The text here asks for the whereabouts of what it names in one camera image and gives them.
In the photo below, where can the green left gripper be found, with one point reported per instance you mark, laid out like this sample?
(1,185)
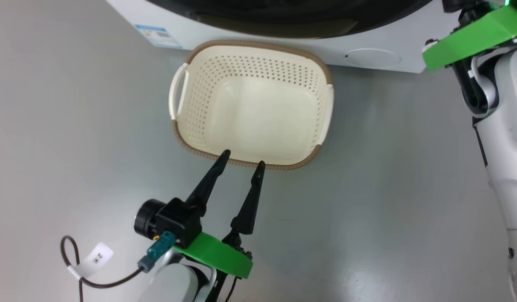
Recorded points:
(216,253)

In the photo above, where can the dark round washing machine door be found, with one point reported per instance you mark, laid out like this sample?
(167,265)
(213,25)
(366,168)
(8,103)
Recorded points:
(283,16)

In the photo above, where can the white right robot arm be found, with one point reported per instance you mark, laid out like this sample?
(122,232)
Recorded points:
(510,147)

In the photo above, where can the teal left camera connector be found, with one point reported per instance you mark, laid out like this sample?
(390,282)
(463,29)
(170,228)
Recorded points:
(160,249)

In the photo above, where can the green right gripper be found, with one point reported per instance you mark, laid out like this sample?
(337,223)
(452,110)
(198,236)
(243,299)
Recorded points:
(476,37)

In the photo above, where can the blue energy label sticker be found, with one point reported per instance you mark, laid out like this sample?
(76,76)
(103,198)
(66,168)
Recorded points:
(157,37)

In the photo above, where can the white front-load washing machine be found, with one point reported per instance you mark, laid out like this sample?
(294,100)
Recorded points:
(409,46)

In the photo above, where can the cream perforated laundry basket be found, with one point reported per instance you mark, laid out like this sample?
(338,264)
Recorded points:
(258,117)

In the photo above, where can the round white filter cover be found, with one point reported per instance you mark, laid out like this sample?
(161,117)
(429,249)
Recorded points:
(372,58)

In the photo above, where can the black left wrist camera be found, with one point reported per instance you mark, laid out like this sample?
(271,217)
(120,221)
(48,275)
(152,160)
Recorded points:
(176,220)

